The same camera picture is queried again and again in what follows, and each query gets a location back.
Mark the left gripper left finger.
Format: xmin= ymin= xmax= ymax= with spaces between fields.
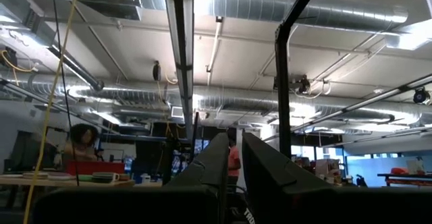
xmin=167 ymin=132 xmax=230 ymax=218

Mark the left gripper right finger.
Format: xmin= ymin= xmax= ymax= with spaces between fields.
xmin=242 ymin=132 xmax=338 ymax=218

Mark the person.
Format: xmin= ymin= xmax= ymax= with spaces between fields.
xmin=62 ymin=123 xmax=101 ymax=163
xmin=226 ymin=136 xmax=242 ymax=186

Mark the white cup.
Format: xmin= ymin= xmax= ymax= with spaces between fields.
xmin=91 ymin=171 xmax=120 ymax=184

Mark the red box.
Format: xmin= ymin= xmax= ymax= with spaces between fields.
xmin=65 ymin=160 xmax=126 ymax=176

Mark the long ceiling light fixture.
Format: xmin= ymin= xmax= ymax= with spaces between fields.
xmin=263 ymin=74 xmax=432 ymax=142
xmin=161 ymin=0 xmax=196 ymax=142

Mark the wooden table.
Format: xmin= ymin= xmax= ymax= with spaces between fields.
xmin=0 ymin=176 xmax=136 ymax=188

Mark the black ceiling cable reel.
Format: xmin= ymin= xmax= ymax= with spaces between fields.
xmin=152 ymin=60 xmax=163 ymax=82
xmin=412 ymin=86 xmax=432 ymax=105

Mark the large silver air duct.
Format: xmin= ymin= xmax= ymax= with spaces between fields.
xmin=134 ymin=0 xmax=409 ymax=36

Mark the thin black hanging cable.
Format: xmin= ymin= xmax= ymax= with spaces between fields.
xmin=49 ymin=0 xmax=80 ymax=187

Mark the yellow hanging cable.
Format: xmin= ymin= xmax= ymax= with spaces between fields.
xmin=22 ymin=0 xmax=82 ymax=224

